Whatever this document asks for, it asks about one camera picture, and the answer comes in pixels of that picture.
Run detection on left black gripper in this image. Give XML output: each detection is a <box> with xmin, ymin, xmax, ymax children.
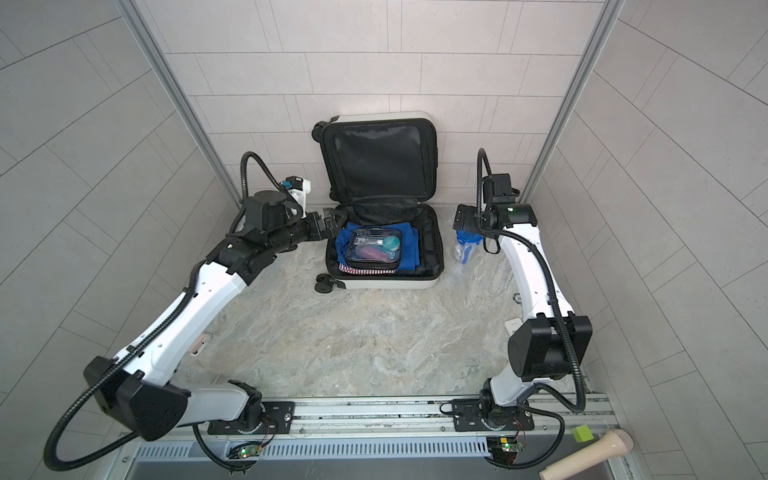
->
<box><xmin>264</xmin><ymin>210</ymin><xmax>349</xmax><ymax>257</ymax></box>

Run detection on blue lid plastic cup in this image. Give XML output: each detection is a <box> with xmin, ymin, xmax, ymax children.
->
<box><xmin>454</xmin><ymin>230</ymin><xmax>483</xmax><ymax>265</ymax></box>

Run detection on blue shirt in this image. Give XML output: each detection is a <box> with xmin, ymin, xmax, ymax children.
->
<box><xmin>333</xmin><ymin>222</ymin><xmax>420</xmax><ymax>273</ymax></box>

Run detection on red white striped cloth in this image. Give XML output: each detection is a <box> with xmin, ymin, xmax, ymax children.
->
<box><xmin>338</xmin><ymin>264</ymin><xmax>396</xmax><ymax>276</ymax></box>

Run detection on clear toiletry pouch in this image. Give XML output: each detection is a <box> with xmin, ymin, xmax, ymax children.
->
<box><xmin>344</xmin><ymin>227</ymin><xmax>402</xmax><ymax>270</ymax></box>

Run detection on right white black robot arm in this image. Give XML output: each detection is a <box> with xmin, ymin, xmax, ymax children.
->
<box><xmin>454</xmin><ymin>173</ymin><xmax>593</xmax><ymax>430</ymax></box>

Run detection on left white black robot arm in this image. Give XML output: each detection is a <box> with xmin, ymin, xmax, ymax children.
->
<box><xmin>84</xmin><ymin>191</ymin><xmax>346</xmax><ymax>441</ymax></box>

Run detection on detached black suitcase wheel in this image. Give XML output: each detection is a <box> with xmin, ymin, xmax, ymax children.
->
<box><xmin>314</xmin><ymin>274</ymin><xmax>346</xmax><ymax>294</ymax></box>

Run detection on white remote control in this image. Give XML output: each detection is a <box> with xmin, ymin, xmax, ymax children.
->
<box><xmin>504</xmin><ymin>318</ymin><xmax>523</xmax><ymax>336</ymax></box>

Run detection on open black white suitcase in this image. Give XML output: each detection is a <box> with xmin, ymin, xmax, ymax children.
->
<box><xmin>311</xmin><ymin>111</ymin><xmax>445</xmax><ymax>289</ymax></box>

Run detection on pink small device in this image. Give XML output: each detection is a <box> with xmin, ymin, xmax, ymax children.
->
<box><xmin>188</xmin><ymin>332</ymin><xmax>212</xmax><ymax>357</ymax></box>

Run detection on left circuit board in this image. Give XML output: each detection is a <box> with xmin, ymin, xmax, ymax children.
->
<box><xmin>227</xmin><ymin>442</ymin><xmax>263</xmax><ymax>460</ymax></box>

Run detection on circuit board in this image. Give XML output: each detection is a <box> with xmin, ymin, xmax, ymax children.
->
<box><xmin>227</xmin><ymin>442</ymin><xmax>263</xmax><ymax>460</ymax></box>
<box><xmin>486</xmin><ymin>437</ymin><xmax>526</xmax><ymax>457</ymax></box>

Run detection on right circuit board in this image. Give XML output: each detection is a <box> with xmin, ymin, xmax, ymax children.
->
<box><xmin>486</xmin><ymin>437</ymin><xmax>526</xmax><ymax>457</ymax></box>

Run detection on green sticky note block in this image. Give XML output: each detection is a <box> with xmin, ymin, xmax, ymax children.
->
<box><xmin>571</xmin><ymin>425</ymin><xmax>594</xmax><ymax>443</ymax></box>

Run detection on right black cable conduit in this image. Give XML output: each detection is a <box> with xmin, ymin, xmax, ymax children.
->
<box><xmin>475</xmin><ymin>148</ymin><xmax>587</xmax><ymax>470</ymax></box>

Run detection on black cable conduit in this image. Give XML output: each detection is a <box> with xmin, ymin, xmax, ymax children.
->
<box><xmin>475</xmin><ymin>148</ymin><xmax>587</xmax><ymax>470</ymax></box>
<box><xmin>43</xmin><ymin>151</ymin><xmax>283</xmax><ymax>472</ymax></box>

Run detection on left black cable conduit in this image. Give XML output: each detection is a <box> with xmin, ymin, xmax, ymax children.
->
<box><xmin>43</xmin><ymin>151</ymin><xmax>283</xmax><ymax>472</ymax></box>

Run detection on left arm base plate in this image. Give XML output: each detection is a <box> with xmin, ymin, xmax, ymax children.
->
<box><xmin>207</xmin><ymin>401</ymin><xmax>296</xmax><ymax>436</ymax></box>

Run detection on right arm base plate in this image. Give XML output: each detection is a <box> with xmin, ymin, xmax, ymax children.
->
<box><xmin>447</xmin><ymin>397</ymin><xmax>535</xmax><ymax>432</ymax></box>

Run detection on aluminium mounting rail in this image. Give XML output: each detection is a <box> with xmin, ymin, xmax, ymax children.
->
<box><xmin>119</xmin><ymin>392</ymin><xmax>619</xmax><ymax>442</ymax></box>

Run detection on beige wooden handle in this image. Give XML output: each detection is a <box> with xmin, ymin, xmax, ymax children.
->
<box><xmin>539</xmin><ymin>429</ymin><xmax>634</xmax><ymax>480</ymax></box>

